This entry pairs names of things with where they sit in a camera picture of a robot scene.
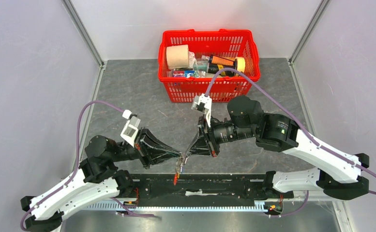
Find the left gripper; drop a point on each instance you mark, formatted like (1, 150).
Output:
(149, 138)

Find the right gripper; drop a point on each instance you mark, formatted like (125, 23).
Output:
(201, 147)

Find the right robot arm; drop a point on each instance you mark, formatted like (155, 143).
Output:
(338, 175)

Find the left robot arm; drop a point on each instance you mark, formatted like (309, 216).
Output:
(95, 178)

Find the red plastic basket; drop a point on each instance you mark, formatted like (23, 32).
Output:
(228, 43)

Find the snack packets in basket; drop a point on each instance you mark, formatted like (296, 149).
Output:
(198, 68)

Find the yellow masking tape roll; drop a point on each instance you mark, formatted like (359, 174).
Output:
(240, 64)

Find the beige paper roll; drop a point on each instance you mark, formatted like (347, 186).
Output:
(177, 56)

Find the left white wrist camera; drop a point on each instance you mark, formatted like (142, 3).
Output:
(130, 130)

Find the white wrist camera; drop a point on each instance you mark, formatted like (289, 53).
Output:
(203, 104)
(130, 130)

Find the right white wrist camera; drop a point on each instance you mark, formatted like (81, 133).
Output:
(203, 104)

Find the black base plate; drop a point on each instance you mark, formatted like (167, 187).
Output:
(201, 190)

